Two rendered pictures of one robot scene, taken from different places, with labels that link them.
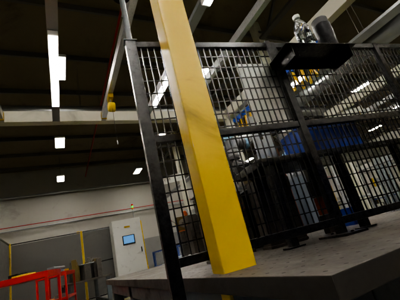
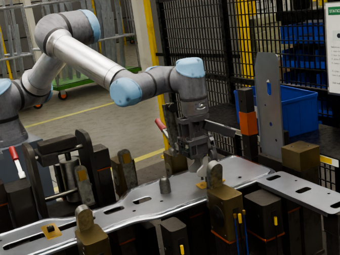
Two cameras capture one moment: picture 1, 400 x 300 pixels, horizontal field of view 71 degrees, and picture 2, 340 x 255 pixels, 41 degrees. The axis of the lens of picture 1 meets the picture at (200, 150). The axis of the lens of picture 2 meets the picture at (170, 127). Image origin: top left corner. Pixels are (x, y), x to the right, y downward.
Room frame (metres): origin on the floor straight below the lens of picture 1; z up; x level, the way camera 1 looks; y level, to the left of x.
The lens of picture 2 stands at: (1.81, 1.03, 1.54)
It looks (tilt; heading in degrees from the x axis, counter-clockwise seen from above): 16 degrees down; 265
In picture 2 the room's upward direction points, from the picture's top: 8 degrees counter-clockwise
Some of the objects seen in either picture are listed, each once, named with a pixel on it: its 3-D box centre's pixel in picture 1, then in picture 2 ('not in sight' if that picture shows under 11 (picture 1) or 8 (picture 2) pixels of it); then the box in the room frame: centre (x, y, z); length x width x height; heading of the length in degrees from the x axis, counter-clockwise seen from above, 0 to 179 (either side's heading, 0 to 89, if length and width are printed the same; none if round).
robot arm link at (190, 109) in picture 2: (232, 154); (195, 107); (1.62, -0.18, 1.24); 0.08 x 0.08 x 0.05
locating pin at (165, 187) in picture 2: not in sight; (165, 186); (1.73, -0.20, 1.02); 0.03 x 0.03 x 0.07
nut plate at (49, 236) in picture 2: not in sight; (50, 229); (2.05, -0.08, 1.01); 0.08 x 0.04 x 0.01; 111
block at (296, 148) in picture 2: (262, 206); (303, 200); (1.31, -0.21, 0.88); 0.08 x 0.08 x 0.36; 21
